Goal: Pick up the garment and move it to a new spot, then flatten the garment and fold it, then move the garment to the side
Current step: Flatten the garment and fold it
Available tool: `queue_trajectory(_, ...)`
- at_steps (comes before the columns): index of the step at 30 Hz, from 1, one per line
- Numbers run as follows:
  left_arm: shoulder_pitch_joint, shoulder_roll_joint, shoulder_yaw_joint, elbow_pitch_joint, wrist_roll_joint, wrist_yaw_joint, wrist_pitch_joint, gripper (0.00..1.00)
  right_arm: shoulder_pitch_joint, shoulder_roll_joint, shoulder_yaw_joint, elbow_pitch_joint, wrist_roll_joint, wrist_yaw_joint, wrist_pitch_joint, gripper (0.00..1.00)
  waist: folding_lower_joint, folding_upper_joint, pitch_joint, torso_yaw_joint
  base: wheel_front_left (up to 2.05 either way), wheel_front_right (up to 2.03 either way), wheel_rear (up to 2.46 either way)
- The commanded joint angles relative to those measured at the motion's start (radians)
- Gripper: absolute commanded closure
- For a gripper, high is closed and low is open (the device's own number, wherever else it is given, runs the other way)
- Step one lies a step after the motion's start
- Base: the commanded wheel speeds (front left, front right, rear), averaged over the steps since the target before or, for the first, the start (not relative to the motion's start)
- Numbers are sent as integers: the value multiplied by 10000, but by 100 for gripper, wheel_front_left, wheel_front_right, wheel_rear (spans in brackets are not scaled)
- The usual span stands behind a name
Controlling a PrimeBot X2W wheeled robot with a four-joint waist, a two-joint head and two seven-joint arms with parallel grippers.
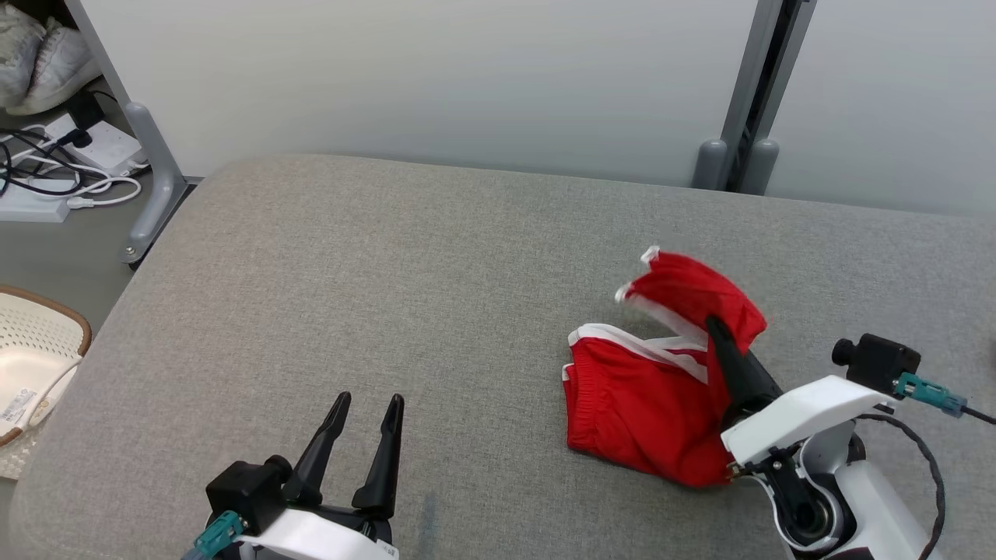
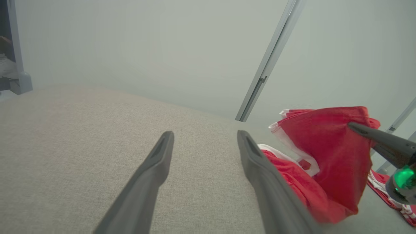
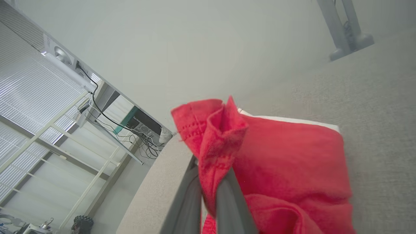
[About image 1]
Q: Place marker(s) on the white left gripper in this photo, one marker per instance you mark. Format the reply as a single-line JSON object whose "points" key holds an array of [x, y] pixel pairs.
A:
{"points": [[311, 537]]}

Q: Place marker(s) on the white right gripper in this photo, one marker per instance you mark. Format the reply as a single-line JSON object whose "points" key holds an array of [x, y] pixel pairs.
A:
{"points": [[794, 412]]}

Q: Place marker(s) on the red shorts with white trim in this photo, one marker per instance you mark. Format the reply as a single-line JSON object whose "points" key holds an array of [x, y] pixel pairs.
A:
{"points": [[638, 404]]}

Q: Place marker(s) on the cream plastic laundry basket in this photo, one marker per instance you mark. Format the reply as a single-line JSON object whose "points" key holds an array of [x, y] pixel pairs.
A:
{"points": [[31, 365]]}

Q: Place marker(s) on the white power strip with plugs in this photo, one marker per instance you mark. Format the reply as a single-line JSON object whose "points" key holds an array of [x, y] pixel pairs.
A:
{"points": [[109, 148]]}

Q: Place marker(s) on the long white power strip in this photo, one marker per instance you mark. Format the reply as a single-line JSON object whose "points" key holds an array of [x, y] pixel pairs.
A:
{"points": [[31, 204]]}

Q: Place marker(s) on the black plug adapter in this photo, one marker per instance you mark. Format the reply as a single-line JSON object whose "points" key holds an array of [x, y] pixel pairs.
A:
{"points": [[84, 110]]}

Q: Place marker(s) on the white sneaker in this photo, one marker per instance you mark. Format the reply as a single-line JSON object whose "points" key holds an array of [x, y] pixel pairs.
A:
{"points": [[19, 47], [62, 66]]}

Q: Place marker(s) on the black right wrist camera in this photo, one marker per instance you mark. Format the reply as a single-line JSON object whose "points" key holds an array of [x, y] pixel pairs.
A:
{"points": [[879, 362]]}

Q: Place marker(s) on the grey metal partition post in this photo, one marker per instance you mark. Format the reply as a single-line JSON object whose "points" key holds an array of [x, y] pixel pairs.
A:
{"points": [[759, 78]]}

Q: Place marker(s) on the grey partition post with foot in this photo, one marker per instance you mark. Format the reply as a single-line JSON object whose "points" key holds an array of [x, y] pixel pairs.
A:
{"points": [[156, 179]]}

